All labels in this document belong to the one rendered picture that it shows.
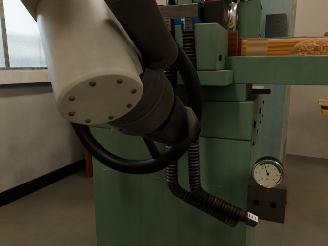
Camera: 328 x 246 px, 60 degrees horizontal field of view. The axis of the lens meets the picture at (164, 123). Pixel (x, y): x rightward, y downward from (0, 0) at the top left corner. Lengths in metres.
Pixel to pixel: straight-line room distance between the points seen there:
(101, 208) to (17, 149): 1.32
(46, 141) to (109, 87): 2.09
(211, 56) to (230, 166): 0.27
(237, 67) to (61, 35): 0.49
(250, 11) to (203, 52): 0.44
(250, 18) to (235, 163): 0.49
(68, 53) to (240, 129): 0.52
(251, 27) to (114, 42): 0.79
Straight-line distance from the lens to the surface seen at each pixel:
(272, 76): 0.66
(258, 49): 0.67
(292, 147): 3.19
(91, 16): 0.23
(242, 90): 0.66
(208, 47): 0.58
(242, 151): 0.69
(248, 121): 0.67
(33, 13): 0.28
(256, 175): 0.64
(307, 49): 0.68
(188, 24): 0.58
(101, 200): 0.89
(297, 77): 0.66
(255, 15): 0.99
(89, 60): 0.20
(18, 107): 2.11
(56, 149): 2.36
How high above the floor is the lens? 0.88
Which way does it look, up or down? 11 degrees down
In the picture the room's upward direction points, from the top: straight up
